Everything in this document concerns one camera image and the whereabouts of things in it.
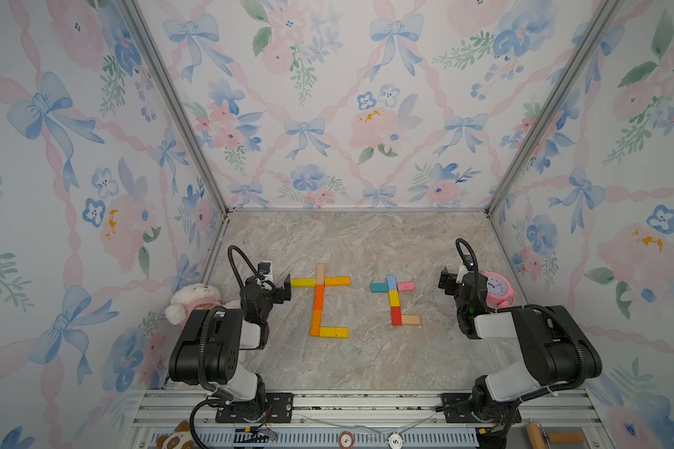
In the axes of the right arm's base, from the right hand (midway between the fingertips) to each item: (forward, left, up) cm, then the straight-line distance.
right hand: (463, 269), depth 93 cm
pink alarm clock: (-6, -12, -5) cm, 14 cm away
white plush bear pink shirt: (-12, +85, +3) cm, 86 cm away
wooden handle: (-46, -8, -6) cm, 47 cm away
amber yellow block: (-1, +42, -6) cm, 43 cm away
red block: (-13, +23, -8) cm, 27 cm away
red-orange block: (-6, +48, -7) cm, 49 cm away
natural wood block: (+2, +48, -6) cm, 49 cm away
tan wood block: (-15, +18, -8) cm, 25 cm away
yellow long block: (-20, +41, -6) cm, 46 cm away
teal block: (-2, +27, -8) cm, 28 cm away
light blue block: (-2, +23, -6) cm, 24 cm away
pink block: (-3, +18, -7) cm, 20 cm away
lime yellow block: (-2, +54, -6) cm, 55 cm away
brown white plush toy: (-47, +79, -3) cm, 92 cm away
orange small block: (-17, +49, -6) cm, 52 cm away
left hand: (-2, +62, +1) cm, 62 cm away
